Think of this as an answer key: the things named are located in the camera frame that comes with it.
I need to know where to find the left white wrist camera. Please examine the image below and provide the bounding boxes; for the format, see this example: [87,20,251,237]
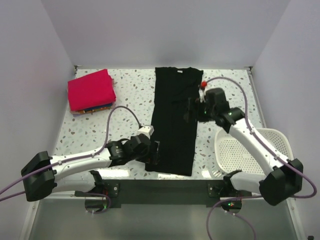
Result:
[137,125,154,139]

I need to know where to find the folded orange t shirt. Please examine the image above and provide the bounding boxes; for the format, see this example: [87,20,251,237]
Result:
[70,102,115,116]

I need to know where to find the white perforated plastic basket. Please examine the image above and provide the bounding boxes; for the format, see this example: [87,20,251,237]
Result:
[214,128,294,175]

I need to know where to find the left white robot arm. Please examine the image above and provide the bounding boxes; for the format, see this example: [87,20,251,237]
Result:
[21,133,161,202]

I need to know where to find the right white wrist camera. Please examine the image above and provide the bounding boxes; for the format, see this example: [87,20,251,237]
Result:
[199,90,207,103]

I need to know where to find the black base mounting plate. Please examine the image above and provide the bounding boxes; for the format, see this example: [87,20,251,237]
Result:
[91,179,252,208]

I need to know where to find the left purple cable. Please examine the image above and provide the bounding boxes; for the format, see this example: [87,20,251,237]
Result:
[0,106,143,203]

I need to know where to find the purple cable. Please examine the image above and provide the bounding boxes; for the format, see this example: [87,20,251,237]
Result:
[0,106,143,203]
[206,76,316,240]

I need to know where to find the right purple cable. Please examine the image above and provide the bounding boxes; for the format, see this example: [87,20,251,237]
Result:
[206,76,316,240]

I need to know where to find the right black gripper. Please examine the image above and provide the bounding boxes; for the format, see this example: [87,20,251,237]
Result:
[183,98,217,123]

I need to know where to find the folded pink t shirt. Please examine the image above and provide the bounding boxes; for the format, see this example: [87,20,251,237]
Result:
[67,69,116,111]

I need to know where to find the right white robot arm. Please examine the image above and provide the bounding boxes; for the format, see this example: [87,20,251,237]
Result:
[184,88,303,206]

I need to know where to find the black t shirt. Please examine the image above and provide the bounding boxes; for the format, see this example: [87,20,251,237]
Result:
[145,67,204,177]

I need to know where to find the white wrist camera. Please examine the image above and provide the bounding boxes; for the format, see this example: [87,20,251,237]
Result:
[137,125,154,139]
[199,90,207,103]

